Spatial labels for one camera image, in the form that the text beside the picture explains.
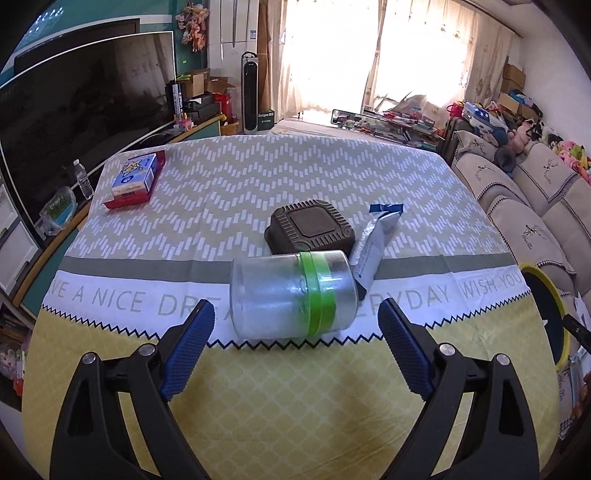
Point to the blue silver sachet wrapper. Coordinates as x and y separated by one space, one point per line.
374 244

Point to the hanging pink artificial flowers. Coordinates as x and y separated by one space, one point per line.
194 27

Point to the blue box on red box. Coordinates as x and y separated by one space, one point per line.
129 201

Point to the blue star patterned bag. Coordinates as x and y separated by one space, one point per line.
478 115

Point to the yellow rimmed black bin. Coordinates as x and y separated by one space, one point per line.
545 318

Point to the beige embroidered sofa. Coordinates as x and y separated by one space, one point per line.
521 207

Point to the stacked brown cardboard boxes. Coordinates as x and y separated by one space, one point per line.
512 81

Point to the clear jar with green band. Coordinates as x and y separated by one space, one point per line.
277 295

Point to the yellow zigzag printed tablecloth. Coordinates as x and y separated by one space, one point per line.
277 406

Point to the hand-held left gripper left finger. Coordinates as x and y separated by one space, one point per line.
189 355

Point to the white standing air conditioner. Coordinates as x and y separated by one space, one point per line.
233 27

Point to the open brown cardboard box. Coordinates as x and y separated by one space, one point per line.
221 86
198 83

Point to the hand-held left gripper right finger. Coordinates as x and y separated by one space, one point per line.
406 350

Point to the pile of plush toys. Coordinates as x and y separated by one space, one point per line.
572 152

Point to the brown plastic container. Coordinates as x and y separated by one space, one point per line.
314 226

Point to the sheer beige curtains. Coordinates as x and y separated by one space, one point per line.
485 55

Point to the clear bag with greens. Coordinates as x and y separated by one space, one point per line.
57 212

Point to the black white tower fan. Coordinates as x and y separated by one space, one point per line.
250 92

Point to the cluttered glass coffee table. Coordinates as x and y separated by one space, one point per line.
392 127

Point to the stack of colourful packets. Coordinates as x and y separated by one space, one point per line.
11 369

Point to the small pink toy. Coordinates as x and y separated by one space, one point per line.
182 124

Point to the red canister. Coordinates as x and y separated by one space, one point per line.
225 108

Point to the clear water bottle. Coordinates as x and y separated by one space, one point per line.
84 182

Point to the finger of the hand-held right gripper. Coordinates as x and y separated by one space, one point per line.
579 332

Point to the blue white tissue box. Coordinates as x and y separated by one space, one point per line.
134 175

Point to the large black television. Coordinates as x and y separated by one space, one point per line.
74 120

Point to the green cardboard box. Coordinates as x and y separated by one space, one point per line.
266 120

